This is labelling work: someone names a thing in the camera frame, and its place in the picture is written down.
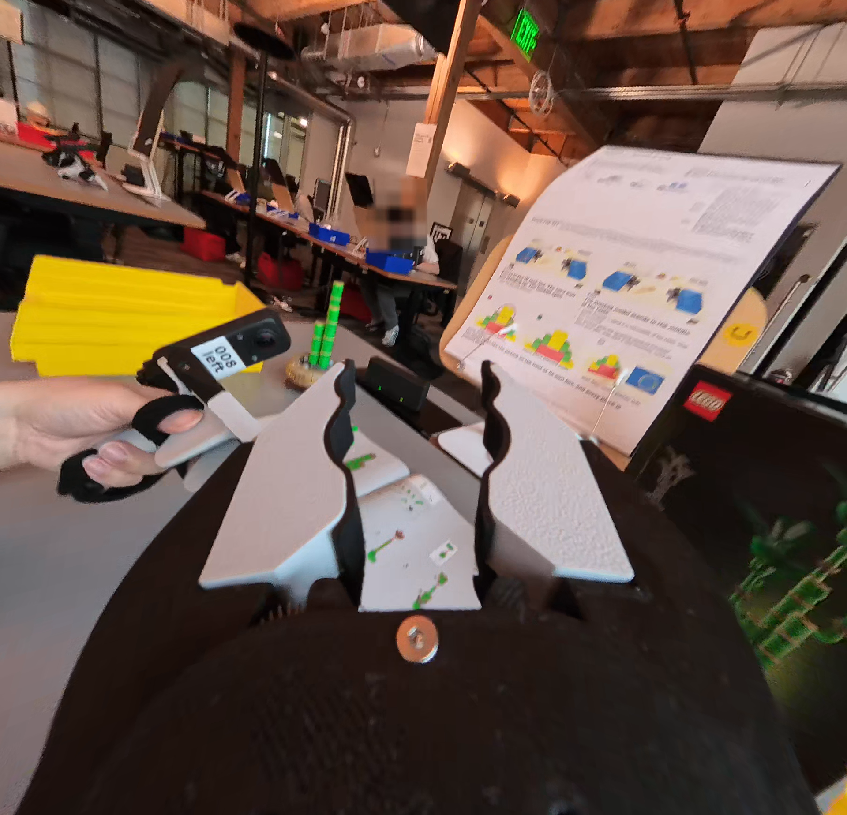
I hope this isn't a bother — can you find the printed instruction sheet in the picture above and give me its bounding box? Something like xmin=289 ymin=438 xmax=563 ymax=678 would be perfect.
xmin=443 ymin=145 xmax=841 ymax=456

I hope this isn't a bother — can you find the black lego set box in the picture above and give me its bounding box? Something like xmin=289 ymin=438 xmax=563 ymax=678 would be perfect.
xmin=627 ymin=364 xmax=847 ymax=793

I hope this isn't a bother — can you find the wooden display board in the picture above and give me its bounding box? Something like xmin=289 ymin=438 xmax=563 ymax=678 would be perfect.
xmin=438 ymin=235 xmax=770 ymax=472

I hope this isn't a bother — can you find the person's left hand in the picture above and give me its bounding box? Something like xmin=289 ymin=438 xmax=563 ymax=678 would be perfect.
xmin=0 ymin=375 xmax=205 ymax=492

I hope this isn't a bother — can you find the silver air duct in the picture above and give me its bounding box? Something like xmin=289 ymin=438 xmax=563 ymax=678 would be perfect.
xmin=300 ymin=22 xmax=439 ymax=73

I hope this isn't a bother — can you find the straight green lego stalk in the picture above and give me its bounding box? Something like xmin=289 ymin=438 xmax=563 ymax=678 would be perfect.
xmin=310 ymin=279 xmax=346 ymax=370

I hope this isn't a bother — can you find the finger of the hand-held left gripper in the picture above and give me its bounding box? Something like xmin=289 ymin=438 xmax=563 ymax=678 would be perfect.
xmin=209 ymin=390 xmax=279 ymax=443

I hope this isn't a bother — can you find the wooden workbench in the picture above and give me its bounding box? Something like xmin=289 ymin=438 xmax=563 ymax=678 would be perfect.
xmin=0 ymin=139 xmax=207 ymax=231

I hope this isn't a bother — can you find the tan round lego base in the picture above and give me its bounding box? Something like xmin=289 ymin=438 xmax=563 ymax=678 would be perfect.
xmin=285 ymin=355 xmax=333 ymax=390

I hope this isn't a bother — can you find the white lego instruction booklet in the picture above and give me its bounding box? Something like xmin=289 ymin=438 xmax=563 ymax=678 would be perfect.
xmin=341 ymin=421 xmax=495 ymax=612

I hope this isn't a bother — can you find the black box with green light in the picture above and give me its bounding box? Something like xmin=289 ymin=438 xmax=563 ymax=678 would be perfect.
xmin=363 ymin=356 xmax=432 ymax=414

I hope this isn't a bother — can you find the wooden support post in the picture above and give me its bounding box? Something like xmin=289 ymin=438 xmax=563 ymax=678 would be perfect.
xmin=422 ymin=0 xmax=483 ymax=191

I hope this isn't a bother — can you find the white paper notice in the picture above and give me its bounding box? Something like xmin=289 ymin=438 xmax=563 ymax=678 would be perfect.
xmin=405 ymin=122 xmax=438 ymax=179

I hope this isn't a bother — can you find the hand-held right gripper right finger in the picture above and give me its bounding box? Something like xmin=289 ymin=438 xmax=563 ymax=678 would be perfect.
xmin=474 ymin=359 xmax=636 ymax=599

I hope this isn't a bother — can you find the green exit sign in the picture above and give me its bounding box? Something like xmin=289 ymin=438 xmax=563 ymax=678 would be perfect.
xmin=508 ymin=8 xmax=541 ymax=63

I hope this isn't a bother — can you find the black pole stand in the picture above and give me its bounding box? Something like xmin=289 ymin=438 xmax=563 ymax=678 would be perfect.
xmin=232 ymin=21 xmax=296 ymax=288

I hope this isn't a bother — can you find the white tablet stand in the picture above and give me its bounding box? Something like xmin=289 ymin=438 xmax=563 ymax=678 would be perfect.
xmin=124 ymin=109 xmax=168 ymax=202

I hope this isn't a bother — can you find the red plastic bin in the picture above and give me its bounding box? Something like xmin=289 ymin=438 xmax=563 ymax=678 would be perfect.
xmin=255 ymin=251 xmax=307 ymax=292
xmin=180 ymin=226 xmax=227 ymax=264

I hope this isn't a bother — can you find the black white device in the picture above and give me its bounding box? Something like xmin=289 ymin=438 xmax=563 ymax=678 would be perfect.
xmin=41 ymin=122 xmax=109 ymax=192

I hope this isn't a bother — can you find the stack of yellow plastic bins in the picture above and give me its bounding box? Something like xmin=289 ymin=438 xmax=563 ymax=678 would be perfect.
xmin=10 ymin=254 xmax=267 ymax=377

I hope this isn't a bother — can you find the long wooden table row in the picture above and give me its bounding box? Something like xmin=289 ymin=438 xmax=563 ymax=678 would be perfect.
xmin=197 ymin=188 xmax=459 ymax=295

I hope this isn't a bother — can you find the grey metal door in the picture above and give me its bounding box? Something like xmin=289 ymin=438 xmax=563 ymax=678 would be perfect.
xmin=455 ymin=185 xmax=498 ymax=288

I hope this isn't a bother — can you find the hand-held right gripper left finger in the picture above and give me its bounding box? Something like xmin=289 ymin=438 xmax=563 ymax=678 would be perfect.
xmin=199 ymin=359 xmax=366 ymax=606

